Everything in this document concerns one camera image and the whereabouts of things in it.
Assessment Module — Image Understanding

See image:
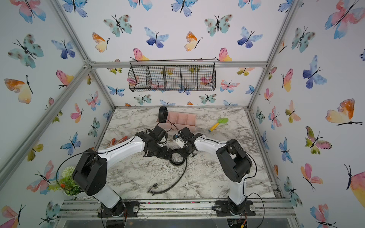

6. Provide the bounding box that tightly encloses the black belt coil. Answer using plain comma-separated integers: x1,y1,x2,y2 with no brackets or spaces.
147,149,188,196

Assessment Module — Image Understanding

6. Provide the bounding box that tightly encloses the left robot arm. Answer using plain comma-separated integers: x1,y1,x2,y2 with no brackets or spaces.
71,126,168,218

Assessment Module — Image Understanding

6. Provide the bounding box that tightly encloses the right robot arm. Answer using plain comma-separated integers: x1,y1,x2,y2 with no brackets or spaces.
173,127,256,217

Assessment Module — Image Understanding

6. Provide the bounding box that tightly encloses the pink compartment storage tray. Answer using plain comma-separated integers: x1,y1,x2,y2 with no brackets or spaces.
157,112,197,132

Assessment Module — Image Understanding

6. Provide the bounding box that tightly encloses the green yellow toy shovel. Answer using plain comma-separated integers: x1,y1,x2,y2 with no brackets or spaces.
209,118,229,132

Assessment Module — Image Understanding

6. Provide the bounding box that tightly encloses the potted artificial flower plant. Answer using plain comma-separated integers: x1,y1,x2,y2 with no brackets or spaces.
48,166,83,196

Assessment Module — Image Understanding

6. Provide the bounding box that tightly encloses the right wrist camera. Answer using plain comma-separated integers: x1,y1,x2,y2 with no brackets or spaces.
173,134,185,148

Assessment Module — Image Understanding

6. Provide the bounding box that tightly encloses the black wire wall basket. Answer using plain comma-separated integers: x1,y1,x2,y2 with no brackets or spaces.
127,59,216,92

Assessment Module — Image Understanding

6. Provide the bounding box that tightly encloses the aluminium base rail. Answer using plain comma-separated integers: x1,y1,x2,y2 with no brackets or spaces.
57,198,296,220

